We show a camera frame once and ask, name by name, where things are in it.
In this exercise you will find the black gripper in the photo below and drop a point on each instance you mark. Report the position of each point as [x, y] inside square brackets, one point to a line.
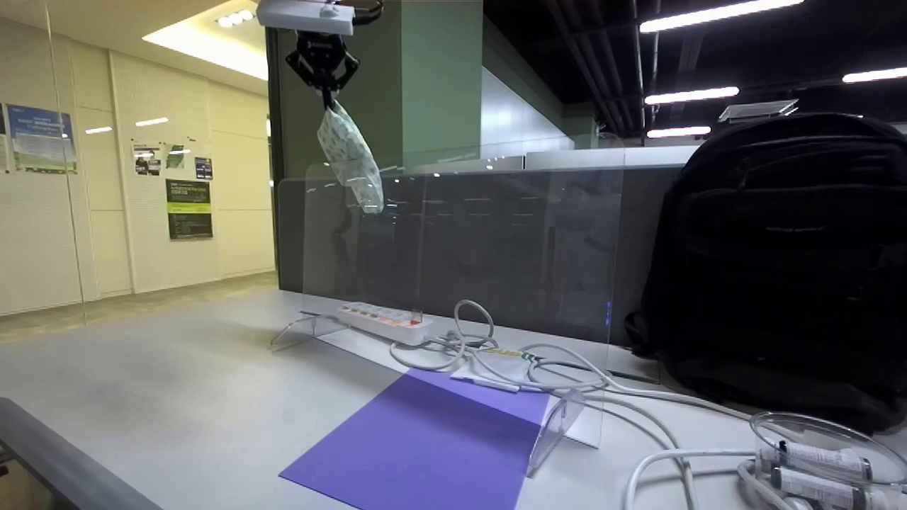
[323, 50]

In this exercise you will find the white green patterned cloth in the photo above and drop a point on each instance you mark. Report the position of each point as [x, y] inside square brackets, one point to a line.
[353, 158]

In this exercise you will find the transparent acrylic panel stand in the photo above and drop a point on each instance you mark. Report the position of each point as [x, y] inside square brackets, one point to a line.
[492, 245]

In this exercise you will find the white power strip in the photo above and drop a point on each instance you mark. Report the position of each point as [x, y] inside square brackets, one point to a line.
[387, 325]

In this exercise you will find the fluorescent ceiling light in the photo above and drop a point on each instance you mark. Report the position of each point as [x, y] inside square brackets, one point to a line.
[875, 74]
[719, 13]
[679, 132]
[692, 94]

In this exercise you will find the purple mat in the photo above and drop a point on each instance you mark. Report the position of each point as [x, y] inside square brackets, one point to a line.
[435, 454]

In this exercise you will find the black backpack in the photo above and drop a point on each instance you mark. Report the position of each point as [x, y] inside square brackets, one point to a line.
[784, 264]

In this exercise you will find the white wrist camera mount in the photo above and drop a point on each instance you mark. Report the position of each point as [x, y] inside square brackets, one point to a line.
[306, 16]

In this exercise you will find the small wall notice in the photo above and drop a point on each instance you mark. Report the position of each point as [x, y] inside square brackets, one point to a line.
[204, 169]
[178, 160]
[146, 160]

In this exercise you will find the dark wall sign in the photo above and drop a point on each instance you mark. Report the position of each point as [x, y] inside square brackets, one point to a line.
[192, 224]
[187, 193]

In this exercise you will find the blue wall poster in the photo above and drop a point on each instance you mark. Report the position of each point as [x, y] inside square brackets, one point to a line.
[40, 136]

